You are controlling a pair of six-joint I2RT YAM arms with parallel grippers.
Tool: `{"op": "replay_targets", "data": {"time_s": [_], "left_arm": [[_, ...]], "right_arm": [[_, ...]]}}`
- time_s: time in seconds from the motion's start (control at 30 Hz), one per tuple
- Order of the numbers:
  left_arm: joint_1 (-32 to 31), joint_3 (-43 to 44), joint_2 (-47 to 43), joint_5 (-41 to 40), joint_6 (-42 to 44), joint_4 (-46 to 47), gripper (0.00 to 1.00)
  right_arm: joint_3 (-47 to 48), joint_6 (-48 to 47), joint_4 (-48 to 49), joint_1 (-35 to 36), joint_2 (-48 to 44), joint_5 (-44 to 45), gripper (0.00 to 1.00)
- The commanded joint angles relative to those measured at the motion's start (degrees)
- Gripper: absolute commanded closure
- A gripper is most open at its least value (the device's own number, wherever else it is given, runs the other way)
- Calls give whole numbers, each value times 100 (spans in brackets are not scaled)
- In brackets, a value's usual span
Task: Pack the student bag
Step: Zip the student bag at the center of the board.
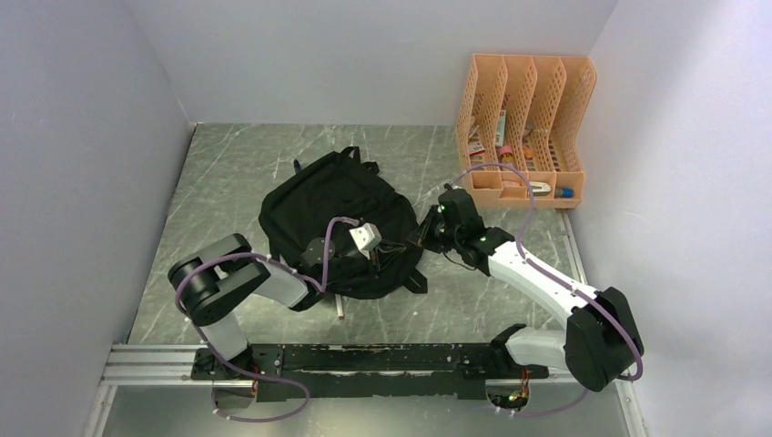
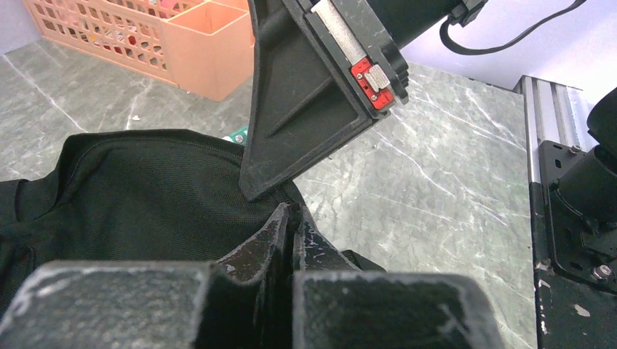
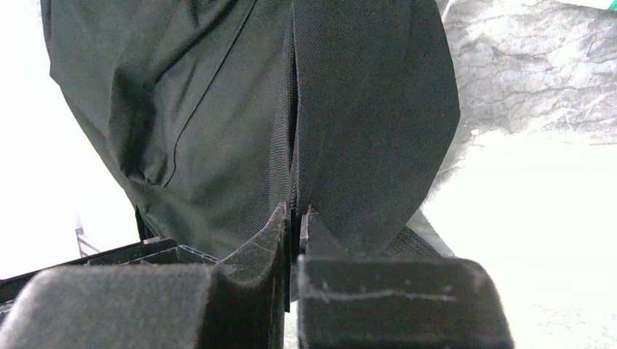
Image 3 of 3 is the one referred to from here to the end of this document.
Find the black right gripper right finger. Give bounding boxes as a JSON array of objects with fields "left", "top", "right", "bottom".
[{"left": 298, "top": 212, "right": 514, "bottom": 348}]

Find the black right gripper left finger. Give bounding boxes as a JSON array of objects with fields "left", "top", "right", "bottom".
[{"left": 1, "top": 203, "right": 288, "bottom": 348}]

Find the black student backpack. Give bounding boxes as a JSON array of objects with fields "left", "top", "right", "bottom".
[{"left": 41, "top": 1, "right": 460, "bottom": 258}]

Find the green white glue stick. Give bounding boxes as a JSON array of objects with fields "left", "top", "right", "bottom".
[{"left": 558, "top": 0, "right": 617, "bottom": 12}]

